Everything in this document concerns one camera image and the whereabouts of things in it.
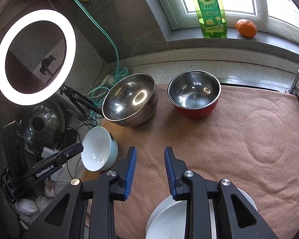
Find pink towel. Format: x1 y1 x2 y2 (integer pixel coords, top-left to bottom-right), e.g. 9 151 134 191
85 82 299 239

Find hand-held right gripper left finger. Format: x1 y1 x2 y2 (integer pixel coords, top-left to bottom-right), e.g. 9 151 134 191
21 146 137 239

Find light blue ceramic bowl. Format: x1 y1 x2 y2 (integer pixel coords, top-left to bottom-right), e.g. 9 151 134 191
80 126 119 172

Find orange tangerine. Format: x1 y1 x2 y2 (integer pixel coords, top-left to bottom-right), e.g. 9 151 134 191
236 19 258 38

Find red steel-lined bowl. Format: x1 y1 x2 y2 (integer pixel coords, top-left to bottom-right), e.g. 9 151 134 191
167 70 221 119

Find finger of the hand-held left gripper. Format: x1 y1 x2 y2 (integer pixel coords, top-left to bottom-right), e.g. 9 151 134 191
56 143 84 165

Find white plate pink flowers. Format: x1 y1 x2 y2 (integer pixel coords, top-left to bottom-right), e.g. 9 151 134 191
149 187 259 239

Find green dish soap bottle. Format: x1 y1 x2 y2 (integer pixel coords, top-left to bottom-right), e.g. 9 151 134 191
194 0 228 39

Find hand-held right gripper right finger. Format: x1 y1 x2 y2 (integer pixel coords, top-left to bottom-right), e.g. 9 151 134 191
164 146 279 239

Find white framed window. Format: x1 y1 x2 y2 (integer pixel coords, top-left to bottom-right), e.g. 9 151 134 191
149 0 299 34

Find green hose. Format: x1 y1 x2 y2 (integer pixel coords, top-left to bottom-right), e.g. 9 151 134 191
62 0 130 119

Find white ring light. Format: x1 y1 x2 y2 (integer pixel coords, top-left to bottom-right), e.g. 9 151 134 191
0 9 77 106

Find glass pot lid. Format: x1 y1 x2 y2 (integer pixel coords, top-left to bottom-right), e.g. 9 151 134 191
19 100 65 152

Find green white power strip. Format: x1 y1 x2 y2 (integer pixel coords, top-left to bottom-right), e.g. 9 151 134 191
103 67 128 85

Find black tripod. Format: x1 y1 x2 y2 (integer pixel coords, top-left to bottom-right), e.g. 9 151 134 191
59 85 104 116

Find white plug adapter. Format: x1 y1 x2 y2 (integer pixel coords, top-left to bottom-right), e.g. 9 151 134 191
41 147 58 158

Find mesh bag of garlic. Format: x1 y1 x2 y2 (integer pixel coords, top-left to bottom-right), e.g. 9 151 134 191
15 179 56 226

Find stainless steel bowl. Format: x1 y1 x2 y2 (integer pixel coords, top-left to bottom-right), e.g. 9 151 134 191
102 73 158 127

